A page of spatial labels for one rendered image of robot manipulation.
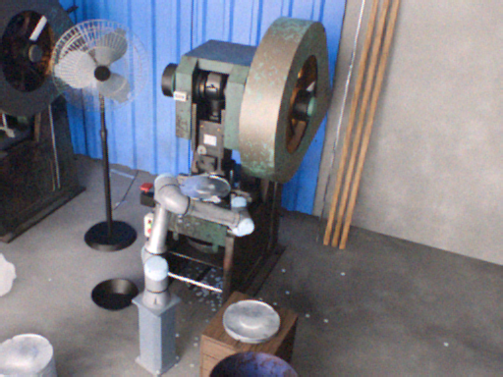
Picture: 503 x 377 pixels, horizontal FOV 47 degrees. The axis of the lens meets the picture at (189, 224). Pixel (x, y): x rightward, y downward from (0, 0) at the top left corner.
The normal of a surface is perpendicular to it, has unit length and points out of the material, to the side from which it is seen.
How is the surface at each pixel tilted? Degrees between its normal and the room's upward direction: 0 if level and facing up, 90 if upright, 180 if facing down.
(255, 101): 71
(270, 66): 50
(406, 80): 90
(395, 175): 90
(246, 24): 90
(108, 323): 0
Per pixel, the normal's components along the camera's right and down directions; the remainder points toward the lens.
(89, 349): 0.02, -0.84
